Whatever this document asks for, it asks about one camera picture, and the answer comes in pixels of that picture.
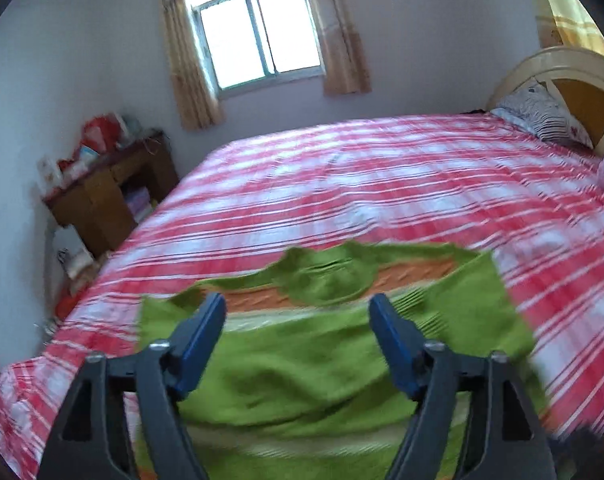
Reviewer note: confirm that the green knitted sweater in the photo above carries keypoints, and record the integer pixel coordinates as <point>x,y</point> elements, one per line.
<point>292,390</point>

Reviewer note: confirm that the yellow curtain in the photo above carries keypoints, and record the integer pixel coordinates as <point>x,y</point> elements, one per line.
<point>574,20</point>

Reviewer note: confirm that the red plastic bag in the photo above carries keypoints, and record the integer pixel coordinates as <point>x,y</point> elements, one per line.
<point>68,305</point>

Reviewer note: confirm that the cream arched headboard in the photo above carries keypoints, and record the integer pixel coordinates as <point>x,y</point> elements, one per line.
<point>589,92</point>

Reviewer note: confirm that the wooden desk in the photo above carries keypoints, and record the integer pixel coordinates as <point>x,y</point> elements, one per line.
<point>99,195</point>

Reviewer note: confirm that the red striped bed sheet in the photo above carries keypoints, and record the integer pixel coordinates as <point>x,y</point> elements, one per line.
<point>381,185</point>

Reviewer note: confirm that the striped pillow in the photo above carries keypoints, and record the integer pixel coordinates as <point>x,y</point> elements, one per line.
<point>546,112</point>

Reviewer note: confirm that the beige window curtain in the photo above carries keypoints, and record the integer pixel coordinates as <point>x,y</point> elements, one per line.
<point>344,50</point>
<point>187,60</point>

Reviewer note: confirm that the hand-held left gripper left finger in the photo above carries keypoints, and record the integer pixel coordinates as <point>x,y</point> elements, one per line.
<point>202,340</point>

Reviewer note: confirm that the window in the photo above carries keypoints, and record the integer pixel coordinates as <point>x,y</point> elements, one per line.
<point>254,35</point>

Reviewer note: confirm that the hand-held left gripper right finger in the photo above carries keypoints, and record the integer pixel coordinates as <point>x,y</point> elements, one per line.
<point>389,340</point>

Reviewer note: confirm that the white box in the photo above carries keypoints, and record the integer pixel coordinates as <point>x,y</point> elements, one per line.
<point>49,175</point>

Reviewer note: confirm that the white paper bag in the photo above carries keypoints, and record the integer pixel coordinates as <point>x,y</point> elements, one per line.
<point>72,252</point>

